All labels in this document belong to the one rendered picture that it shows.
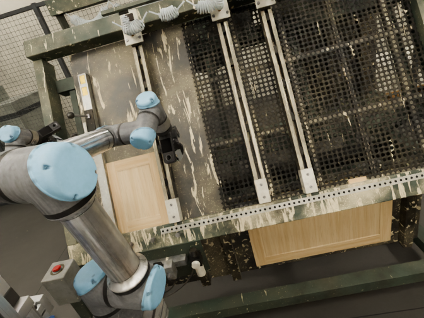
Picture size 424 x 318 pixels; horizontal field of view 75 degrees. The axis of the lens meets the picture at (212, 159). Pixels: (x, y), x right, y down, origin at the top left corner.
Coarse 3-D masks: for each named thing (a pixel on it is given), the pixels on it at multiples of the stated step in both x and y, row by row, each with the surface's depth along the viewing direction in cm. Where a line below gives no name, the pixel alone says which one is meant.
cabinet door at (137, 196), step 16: (128, 160) 156; (144, 160) 155; (112, 176) 157; (128, 176) 156; (144, 176) 155; (112, 192) 156; (128, 192) 156; (144, 192) 154; (160, 192) 153; (128, 208) 155; (144, 208) 154; (160, 208) 153; (128, 224) 154; (144, 224) 153; (160, 224) 152
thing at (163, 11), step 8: (144, 0) 134; (152, 0) 134; (200, 0) 138; (208, 0) 136; (112, 8) 136; (120, 8) 135; (128, 8) 136; (168, 8) 137; (176, 8) 138; (200, 8) 137; (208, 8) 138; (216, 8) 139; (104, 16) 138; (144, 16) 140; (160, 16) 138; (168, 16) 139; (176, 16) 139; (136, 24) 139; (128, 32) 142; (136, 32) 144
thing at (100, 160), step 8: (88, 80) 161; (80, 88) 159; (88, 88) 159; (88, 96) 158; (88, 104) 158; (96, 112) 161; (96, 120) 159; (96, 128) 157; (96, 160) 156; (104, 160) 158; (104, 168) 155; (104, 176) 155; (104, 184) 155; (104, 192) 155; (104, 200) 154; (104, 208) 154; (112, 208) 154; (112, 216) 153
